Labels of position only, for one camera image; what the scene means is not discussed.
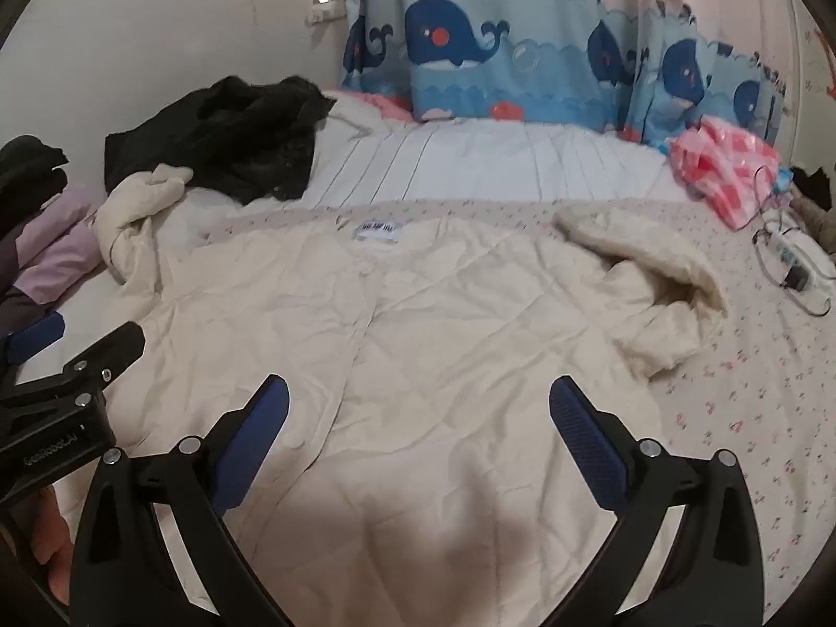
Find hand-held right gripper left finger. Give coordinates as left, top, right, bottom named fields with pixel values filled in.
left=68, top=374, right=292, bottom=627

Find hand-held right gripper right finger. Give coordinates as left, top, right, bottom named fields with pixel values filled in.
left=547, top=375, right=765, bottom=627

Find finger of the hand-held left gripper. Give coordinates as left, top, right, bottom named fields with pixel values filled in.
left=0, top=321, right=146, bottom=419
left=0, top=310, right=66, bottom=367

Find cream quilted jacket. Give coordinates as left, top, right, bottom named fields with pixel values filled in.
left=91, top=166, right=729, bottom=627

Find person's left hand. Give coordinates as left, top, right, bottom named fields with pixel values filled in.
left=27, top=491, right=73, bottom=606

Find purple two-tone jacket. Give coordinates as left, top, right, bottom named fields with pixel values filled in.
left=0, top=183, right=106, bottom=354

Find floral bed sheet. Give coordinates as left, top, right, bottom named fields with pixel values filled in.
left=202, top=199, right=836, bottom=602

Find black puffer jacket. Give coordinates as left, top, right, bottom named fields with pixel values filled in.
left=0, top=135, right=69, bottom=210

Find black lace jacket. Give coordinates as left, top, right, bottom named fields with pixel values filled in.
left=104, top=75, right=337, bottom=205

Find pink checkered cloth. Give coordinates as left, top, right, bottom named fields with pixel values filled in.
left=669, top=114, right=785, bottom=231

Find olive jacket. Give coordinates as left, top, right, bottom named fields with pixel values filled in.
left=793, top=199, right=836, bottom=244

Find black garment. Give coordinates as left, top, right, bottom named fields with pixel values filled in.
left=793, top=166, right=836, bottom=203

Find whale print curtain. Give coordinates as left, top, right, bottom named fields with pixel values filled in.
left=343, top=0, right=794, bottom=145

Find white power strip with cables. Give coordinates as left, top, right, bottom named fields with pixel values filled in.
left=751, top=166, right=834, bottom=318

